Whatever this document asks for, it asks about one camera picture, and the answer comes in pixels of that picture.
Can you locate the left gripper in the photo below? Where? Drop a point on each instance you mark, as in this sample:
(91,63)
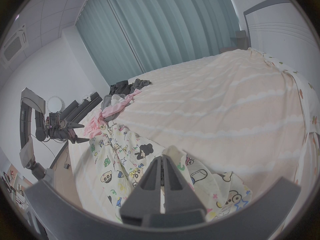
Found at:
(63,132)

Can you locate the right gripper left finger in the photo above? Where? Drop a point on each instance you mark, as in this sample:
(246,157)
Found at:
(146,199)

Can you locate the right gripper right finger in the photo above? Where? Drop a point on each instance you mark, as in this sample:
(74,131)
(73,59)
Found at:
(182,199)

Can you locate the white printed pyjama top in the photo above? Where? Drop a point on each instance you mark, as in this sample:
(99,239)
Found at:
(120,164)

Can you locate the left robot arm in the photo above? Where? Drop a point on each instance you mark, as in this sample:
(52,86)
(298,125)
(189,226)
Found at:
(26,124)

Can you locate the pile of clothes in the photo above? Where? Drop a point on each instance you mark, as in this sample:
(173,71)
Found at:
(120,89)

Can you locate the bed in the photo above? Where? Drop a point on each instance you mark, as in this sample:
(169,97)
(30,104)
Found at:
(212,109)

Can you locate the pink printed T-shirt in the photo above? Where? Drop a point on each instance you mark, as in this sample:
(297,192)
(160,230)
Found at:
(95,126)

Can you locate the white ceiling air conditioner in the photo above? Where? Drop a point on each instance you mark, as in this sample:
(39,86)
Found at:
(13,45)

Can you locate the blue-green curtain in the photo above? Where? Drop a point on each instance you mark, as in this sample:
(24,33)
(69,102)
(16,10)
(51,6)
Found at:
(162,21)

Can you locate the white printed pillow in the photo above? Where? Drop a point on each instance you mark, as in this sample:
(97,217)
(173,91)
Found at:
(307,89)

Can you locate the grey bedside table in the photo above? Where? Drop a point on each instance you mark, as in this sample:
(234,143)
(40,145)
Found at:
(241,37)

